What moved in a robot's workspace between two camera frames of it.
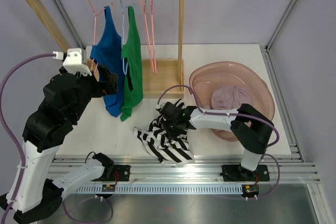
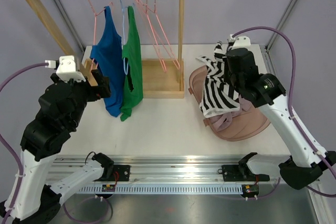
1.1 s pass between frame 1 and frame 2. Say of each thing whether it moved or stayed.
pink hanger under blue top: stayed
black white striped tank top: moved
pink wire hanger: moved
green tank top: stayed
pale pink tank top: moved
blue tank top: stayed
